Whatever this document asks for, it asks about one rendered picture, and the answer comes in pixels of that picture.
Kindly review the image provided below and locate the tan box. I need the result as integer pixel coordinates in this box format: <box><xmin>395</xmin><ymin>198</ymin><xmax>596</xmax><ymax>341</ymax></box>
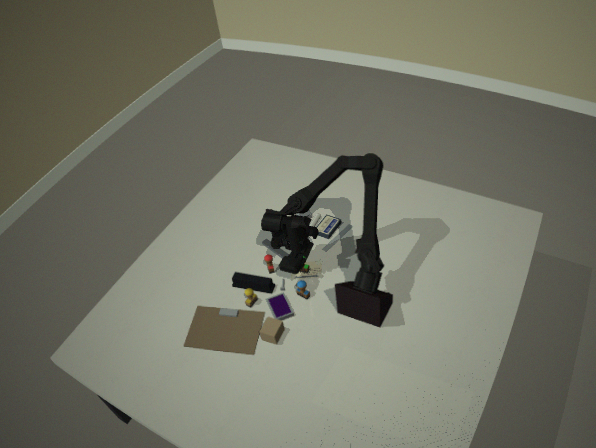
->
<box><xmin>260</xmin><ymin>316</ymin><xmax>285</xmax><ymax>345</ymax></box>

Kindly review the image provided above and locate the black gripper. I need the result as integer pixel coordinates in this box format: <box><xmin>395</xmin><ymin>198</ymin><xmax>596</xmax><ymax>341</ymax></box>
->
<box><xmin>279</xmin><ymin>226</ymin><xmax>319</xmax><ymax>274</ymax></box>

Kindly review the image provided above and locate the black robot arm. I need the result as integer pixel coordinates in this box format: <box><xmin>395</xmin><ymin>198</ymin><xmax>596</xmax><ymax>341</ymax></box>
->
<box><xmin>261</xmin><ymin>153</ymin><xmax>385</xmax><ymax>294</ymax></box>

